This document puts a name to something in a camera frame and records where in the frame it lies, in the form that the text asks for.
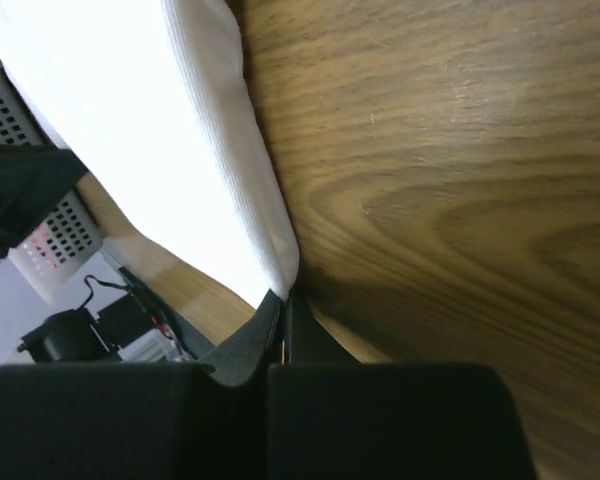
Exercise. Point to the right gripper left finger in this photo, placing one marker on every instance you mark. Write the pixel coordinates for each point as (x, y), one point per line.
(241, 357)

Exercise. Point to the white plastic laundry basket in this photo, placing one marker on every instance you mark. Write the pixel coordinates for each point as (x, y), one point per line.
(45, 230)

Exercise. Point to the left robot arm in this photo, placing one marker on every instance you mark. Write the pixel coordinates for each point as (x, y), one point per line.
(60, 308)

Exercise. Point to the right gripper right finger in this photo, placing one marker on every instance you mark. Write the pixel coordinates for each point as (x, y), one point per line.
(305, 340)

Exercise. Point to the white t-shirt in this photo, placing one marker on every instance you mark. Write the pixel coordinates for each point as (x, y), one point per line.
(152, 98)

